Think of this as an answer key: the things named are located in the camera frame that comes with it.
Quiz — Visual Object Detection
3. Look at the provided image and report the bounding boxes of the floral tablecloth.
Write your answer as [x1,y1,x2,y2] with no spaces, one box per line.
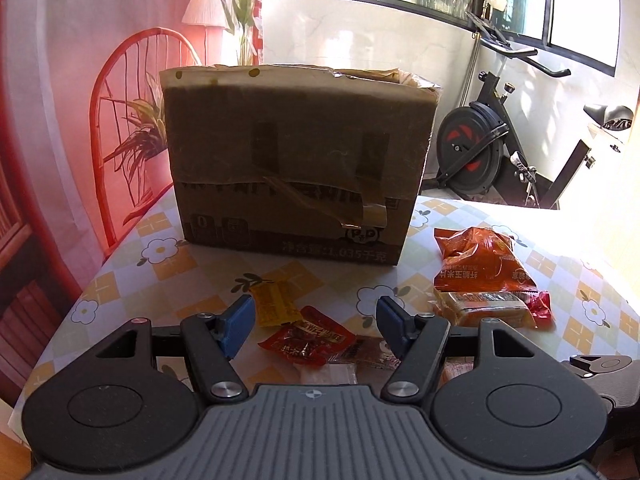
[10,195,640,411]

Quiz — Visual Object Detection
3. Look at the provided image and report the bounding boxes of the black exercise bike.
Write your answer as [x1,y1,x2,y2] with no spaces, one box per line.
[420,10,636,211]

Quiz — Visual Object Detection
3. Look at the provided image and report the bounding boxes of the yellow snack packet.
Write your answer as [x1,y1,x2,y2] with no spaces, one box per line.
[248,280,303,328]

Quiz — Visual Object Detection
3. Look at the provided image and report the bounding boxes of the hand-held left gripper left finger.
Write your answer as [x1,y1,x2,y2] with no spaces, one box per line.
[92,294,257,403]

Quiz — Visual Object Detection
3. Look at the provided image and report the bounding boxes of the clear biscuit pack red end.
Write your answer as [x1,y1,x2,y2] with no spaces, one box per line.
[432,290,553,331]

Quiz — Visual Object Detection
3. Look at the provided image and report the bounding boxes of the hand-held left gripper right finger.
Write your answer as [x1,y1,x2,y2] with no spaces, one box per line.
[376,296,548,403]

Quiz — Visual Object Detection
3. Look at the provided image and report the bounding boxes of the clear dark red snack packet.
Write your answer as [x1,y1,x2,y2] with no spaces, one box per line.
[330,335,403,367]

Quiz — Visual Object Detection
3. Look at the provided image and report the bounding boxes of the white snack packet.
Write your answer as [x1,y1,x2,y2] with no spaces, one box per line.
[300,362,358,386]

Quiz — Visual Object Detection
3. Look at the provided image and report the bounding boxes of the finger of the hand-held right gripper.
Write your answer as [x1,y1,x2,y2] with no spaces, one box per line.
[560,354,633,378]

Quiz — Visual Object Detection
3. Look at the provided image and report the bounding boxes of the orange chip bag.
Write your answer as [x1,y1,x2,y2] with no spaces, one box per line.
[432,226,541,293]

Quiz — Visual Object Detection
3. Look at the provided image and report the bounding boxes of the black framed window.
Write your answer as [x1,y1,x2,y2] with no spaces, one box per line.
[262,0,623,73]

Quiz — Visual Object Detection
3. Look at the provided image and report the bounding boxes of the brown cardboard box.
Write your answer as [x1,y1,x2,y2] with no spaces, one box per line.
[159,64,443,266]

